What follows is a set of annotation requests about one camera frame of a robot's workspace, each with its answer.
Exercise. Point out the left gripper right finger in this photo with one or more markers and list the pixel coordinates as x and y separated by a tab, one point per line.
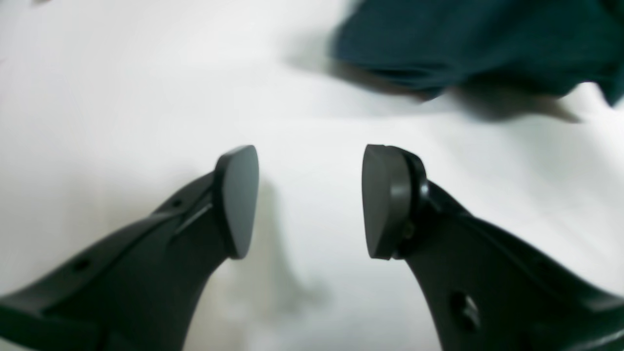
486	289

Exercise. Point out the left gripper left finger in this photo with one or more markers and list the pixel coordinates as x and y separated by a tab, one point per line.
138	288

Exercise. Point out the dark teal t-shirt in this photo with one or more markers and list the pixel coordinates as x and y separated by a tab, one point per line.
541	46

